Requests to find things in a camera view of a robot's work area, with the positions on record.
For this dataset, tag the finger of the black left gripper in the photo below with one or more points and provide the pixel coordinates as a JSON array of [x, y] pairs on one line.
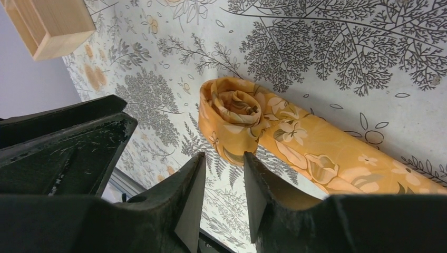
[[75, 160], [20, 129]]

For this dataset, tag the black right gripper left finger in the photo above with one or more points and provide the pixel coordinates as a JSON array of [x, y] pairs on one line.
[[165, 218]]

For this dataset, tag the wooden compartment tray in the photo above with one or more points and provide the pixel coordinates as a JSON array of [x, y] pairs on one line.
[[50, 28]]

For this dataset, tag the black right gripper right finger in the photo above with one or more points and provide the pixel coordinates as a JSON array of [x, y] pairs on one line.
[[283, 218]]

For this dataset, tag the yellow patterned tie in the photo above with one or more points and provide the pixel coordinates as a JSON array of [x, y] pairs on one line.
[[238, 116]]

